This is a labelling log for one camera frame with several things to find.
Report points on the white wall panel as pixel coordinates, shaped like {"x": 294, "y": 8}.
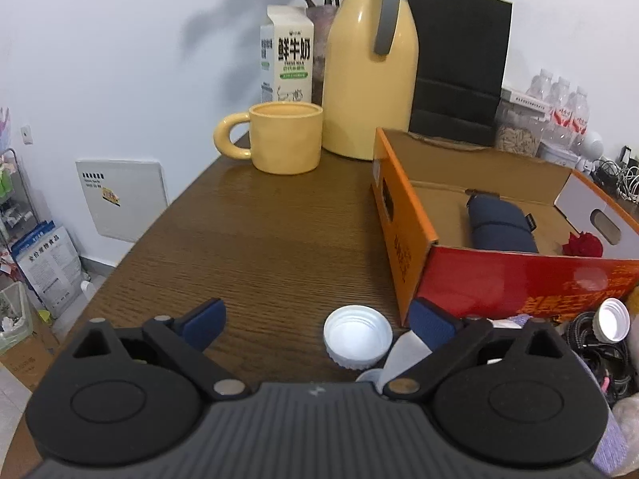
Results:
{"x": 125, "y": 199}

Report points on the white wall outlet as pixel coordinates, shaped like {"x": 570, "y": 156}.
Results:
{"x": 26, "y": 134}

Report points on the large white bottle cap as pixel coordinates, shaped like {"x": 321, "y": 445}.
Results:
{"x": 357, "y": 334}

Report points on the clear water bottle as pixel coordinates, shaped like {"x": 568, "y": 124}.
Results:
{"x": 558, "y": 97}
{"x": 540, "y": 85}
{"x": 576, "y": 110}

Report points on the dark charger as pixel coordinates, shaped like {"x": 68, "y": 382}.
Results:
{"x": 626, "y": 154}

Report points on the pink glass vase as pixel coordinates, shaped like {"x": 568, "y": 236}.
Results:
{"x": 319, "y": 25}

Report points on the black paper bag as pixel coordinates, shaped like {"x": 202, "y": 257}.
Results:
{"x": 459, "y": 60}

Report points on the yellow mug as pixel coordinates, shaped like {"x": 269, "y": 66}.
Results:
{"x": 284, "y": 139}

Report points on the yellow thermos jug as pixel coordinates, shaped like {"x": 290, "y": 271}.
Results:
{"x": 359, "y": 85}

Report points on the white milk carton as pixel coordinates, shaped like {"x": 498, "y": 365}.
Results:
{"x": 287, "y": 60}

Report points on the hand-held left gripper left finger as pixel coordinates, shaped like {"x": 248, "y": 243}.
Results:
{"x": 204, "y": 322}

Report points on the white plastic basket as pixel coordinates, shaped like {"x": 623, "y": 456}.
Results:
{"x": 15, "y": 314}

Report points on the clear container of seeds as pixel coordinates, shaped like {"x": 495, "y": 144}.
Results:
{"x": 519, "y": 137}

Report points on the white printed tin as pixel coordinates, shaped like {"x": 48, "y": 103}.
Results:
{"x": 559, "y": 154}

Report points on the small white flat box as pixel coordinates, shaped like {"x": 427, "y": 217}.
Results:
{"x": 529, "y": 99}

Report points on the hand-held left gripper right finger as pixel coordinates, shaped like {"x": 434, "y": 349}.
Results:
{"x": 432, "y": 322}

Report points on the red rose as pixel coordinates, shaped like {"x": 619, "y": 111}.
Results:
{"x": 581, "y": 244}

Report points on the small white cap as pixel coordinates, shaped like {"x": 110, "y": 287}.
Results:
{"x": 611, "y": 319}

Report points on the orange cardboard box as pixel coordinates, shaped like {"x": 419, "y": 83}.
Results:
{"x": 499, "y": 279}

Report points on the brown cardboard carton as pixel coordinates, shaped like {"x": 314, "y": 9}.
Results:
{"x": 25, "y": 364}

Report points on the white robot figurine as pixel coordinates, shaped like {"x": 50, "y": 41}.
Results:
{"x": 591, "y": 142}

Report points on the blue and white food bag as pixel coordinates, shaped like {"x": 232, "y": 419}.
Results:
{"x": 50, "y": 269}

